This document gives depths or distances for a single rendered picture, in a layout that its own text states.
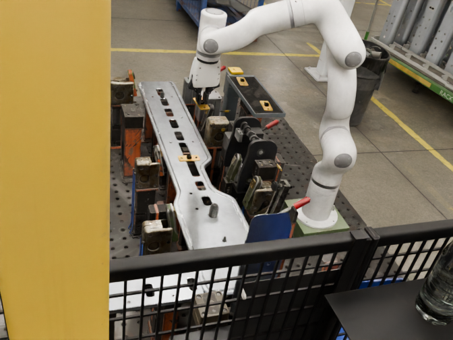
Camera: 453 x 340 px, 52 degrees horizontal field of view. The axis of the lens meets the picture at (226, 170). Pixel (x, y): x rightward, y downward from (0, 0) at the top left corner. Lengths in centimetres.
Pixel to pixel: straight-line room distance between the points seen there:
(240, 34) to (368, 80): 304
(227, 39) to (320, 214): 86
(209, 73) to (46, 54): 132
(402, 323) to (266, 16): 104
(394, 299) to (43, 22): 71
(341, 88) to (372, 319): 102
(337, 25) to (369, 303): 97
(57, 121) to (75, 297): 20
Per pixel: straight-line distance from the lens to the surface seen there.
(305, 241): 72
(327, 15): 157
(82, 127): 37
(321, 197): 193
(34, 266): 46
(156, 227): 145
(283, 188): 141
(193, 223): 154
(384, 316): 84
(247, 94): 204
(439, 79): 566
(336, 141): 176
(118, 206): 207
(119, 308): 129
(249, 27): 153
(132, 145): 211
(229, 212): 161
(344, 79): 169
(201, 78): 164
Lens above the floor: 201
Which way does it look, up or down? 34 degrees down
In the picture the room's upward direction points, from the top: 10 degrees clockwise
